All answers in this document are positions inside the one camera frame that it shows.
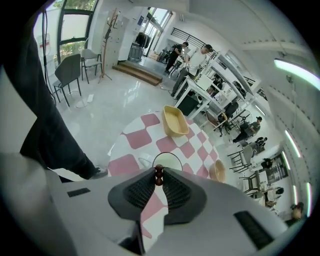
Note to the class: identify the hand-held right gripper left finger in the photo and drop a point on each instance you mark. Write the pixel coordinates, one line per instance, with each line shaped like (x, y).
(130, 197)

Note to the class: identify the wooden chair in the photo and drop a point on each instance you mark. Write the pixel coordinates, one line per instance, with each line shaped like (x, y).
(215, 121)

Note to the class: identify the yellow round bowl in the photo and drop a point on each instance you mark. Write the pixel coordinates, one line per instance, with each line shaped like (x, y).
(218, 172)

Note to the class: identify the black box under table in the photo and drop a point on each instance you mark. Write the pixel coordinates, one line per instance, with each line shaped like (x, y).
(188, 105)

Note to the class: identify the yellow rectangular basket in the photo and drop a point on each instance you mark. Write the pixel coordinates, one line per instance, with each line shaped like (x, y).
(175, 125)

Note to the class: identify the wooden coat rack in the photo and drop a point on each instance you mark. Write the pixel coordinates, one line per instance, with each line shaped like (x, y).
(107, 45)

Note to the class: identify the black office chair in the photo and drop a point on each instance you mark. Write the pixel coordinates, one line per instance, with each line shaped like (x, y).
(228, 112)

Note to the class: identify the wooden step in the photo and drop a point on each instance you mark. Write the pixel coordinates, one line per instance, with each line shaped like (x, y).
(140, 71)

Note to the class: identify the dark grey chair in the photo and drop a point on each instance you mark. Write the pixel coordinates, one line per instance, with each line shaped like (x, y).
(67, 72)

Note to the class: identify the white power strip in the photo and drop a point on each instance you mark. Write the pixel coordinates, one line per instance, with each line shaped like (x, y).
(162, 86)

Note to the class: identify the person's leg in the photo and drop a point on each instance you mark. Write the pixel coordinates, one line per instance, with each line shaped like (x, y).
(55, 130)

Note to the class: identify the black framed window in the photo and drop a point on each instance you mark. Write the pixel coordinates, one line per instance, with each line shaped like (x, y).
(73, 27)

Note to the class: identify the long ceiling light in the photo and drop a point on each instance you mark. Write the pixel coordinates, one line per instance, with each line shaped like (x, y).
(292, 143)
(309, 200)
(297, 70)

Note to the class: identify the grey cart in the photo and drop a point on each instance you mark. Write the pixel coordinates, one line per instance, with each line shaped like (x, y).
(136, 52)

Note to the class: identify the black railing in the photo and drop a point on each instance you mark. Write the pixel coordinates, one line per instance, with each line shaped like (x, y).
(190, 37)

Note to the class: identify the light grey chair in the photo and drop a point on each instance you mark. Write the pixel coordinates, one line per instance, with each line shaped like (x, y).
(90, 58)

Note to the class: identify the white table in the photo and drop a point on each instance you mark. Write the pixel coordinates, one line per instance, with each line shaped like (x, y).
(197, 93)

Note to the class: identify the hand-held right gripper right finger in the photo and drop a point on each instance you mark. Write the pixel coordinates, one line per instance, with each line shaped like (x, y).
(185, 200)

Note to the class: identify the round white floor plate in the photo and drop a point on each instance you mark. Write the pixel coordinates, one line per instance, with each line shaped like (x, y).
(83, 102)

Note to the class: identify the person's grey shoe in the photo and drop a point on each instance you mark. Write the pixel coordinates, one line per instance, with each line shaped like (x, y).
(102, 172)

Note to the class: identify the pink white checkered tablecloth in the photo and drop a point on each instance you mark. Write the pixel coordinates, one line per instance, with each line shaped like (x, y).
(140, 140)

